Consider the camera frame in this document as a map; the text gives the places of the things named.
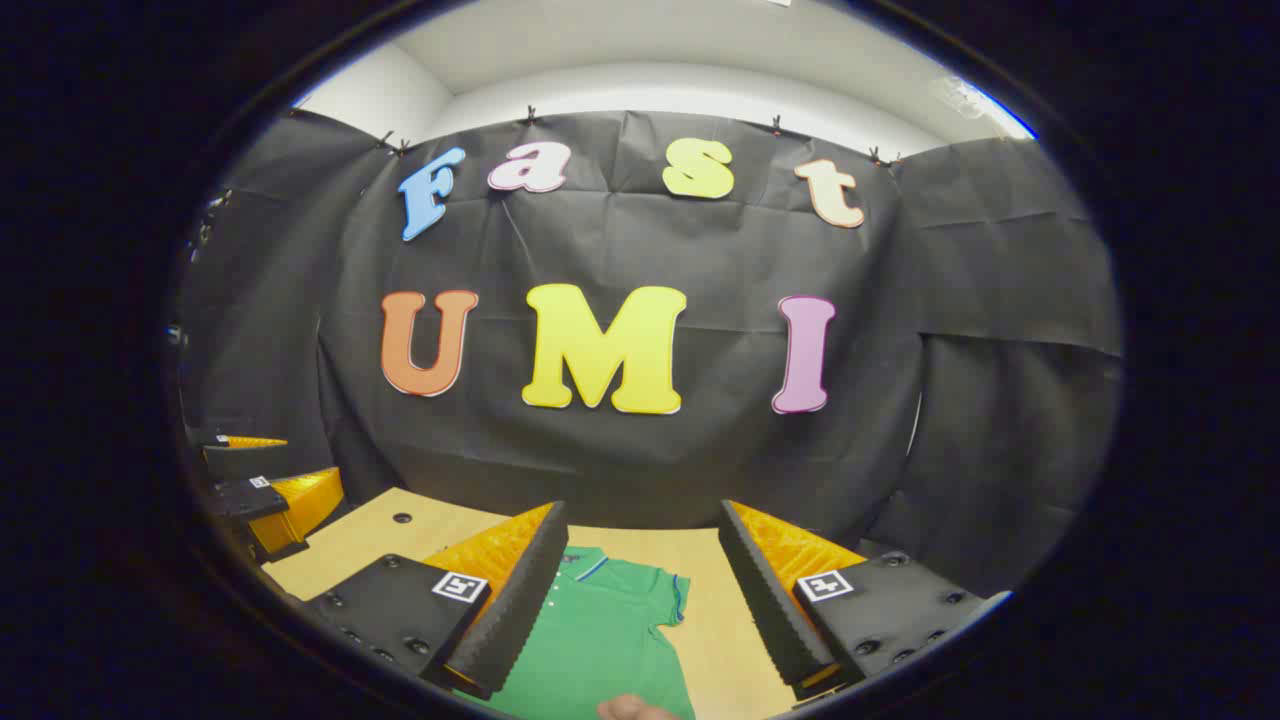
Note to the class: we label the black backdrop cloth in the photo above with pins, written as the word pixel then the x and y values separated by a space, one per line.
pixel 640 470

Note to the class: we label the green T-shirt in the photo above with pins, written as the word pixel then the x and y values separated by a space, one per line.
pixel 600 640

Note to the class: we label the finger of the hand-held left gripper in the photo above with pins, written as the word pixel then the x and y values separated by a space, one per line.
pixel 240 462
pixel 240 497

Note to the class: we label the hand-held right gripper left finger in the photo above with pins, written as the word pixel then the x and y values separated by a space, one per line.
pixel 520 610

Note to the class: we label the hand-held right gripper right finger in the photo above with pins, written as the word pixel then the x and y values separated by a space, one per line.
pixel 770 610

